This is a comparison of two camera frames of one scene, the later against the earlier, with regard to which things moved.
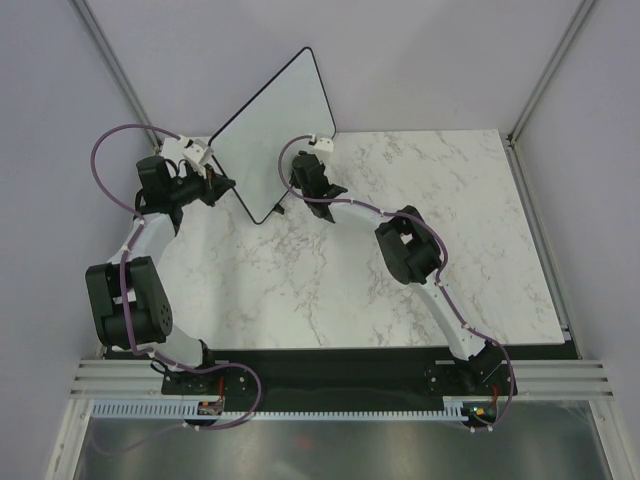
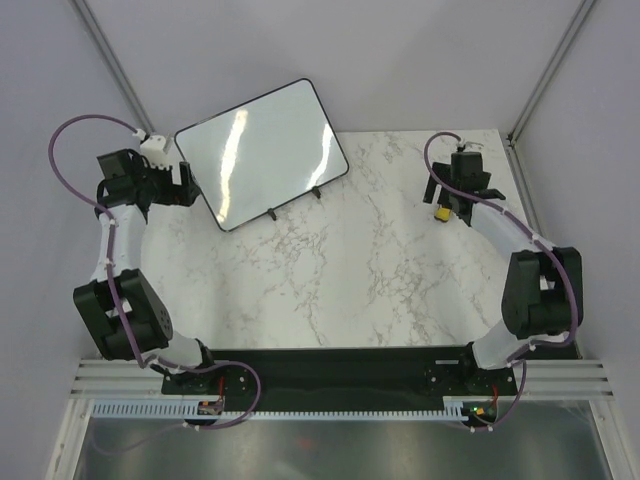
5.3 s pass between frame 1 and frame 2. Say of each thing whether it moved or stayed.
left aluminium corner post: stayed
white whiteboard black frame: moved
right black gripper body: moved
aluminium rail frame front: stayed
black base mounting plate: stayed
